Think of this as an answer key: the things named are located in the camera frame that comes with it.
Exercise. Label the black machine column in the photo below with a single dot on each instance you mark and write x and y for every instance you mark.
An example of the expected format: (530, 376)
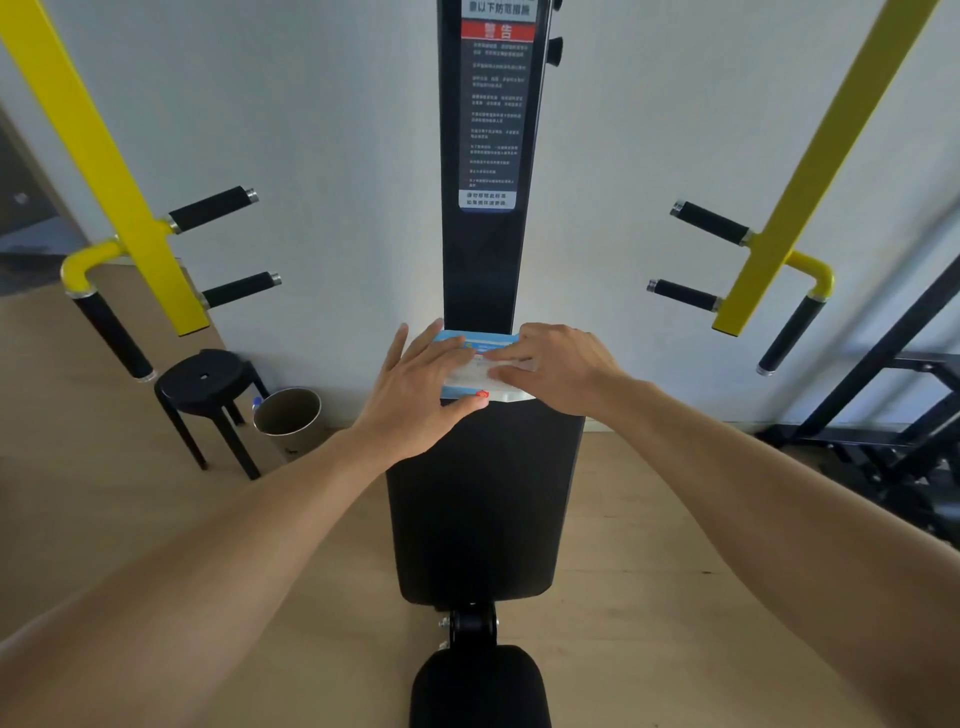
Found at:
(480, 277)

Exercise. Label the person's right hand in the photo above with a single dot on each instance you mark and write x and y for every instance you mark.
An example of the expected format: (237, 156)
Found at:
(570, 371)

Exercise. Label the brown metal trash bin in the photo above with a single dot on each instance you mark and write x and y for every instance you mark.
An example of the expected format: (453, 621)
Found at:
(289, 427)

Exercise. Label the gray door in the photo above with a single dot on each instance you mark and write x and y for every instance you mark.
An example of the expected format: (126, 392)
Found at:
(22, 210)

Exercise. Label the black rounded pad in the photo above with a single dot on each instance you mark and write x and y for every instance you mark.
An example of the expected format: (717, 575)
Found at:
(480, 690)

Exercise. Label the person's left forearm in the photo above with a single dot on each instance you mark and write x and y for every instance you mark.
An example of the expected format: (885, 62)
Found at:
(187, 570)

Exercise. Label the dark warning label sticker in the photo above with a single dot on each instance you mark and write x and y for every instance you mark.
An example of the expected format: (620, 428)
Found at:
(495, 112)

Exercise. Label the blue white wet wipe pack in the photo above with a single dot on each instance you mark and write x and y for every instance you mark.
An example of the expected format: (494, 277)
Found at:
(480, 379)

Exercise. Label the black round stool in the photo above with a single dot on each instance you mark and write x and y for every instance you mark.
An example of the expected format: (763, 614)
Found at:
(202, 375)

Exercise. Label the person's right forearm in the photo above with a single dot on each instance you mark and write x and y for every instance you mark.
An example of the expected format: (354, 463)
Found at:
(772, 540)

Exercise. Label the black padded seat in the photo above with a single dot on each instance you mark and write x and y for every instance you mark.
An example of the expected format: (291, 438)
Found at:
(480, 517)

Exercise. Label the person's left hand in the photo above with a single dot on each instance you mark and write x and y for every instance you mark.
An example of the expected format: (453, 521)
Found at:
(409, 405)

